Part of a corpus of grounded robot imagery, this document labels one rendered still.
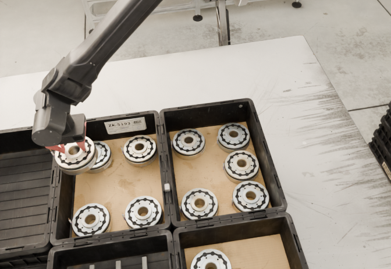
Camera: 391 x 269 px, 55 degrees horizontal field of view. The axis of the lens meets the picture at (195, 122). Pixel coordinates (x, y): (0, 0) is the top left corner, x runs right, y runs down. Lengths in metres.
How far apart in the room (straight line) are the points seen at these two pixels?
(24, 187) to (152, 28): 2.08
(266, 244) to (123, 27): 0.67
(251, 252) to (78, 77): 0.62
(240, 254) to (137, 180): 0.37
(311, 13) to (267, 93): 1.81
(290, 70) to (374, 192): 0.62
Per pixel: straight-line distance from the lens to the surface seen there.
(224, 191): 1.13
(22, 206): 1.23
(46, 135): 0.82
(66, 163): 1.00
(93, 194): 1.18
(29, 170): 1.30
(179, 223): 0.98
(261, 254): 1.06
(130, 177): 1.18
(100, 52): 0.75
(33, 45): 3.21
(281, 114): 1.50
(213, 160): 1.19
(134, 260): 1.07
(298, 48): 1.80
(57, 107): 0.82
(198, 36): 2.98
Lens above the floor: 1.82
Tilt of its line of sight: 50 degrees down
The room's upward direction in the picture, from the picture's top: 3 degrees counter-clockwise
